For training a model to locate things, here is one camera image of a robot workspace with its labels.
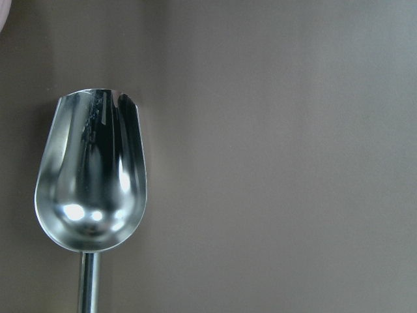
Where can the steel ice scoop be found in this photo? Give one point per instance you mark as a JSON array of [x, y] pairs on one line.
[[91, 189]]

